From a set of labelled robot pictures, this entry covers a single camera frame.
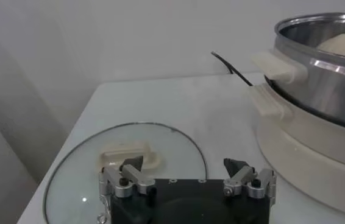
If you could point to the white steamed baozi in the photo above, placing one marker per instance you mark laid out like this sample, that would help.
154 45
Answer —
344 47

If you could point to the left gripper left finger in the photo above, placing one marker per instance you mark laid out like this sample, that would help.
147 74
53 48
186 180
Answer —
131 178

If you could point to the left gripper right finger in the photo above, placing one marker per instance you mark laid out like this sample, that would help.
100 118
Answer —
242 178

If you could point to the cream electric pot base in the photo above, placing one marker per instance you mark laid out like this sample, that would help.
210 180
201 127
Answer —
312 158

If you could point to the round glass pot lid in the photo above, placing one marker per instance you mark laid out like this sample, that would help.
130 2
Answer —
123 152

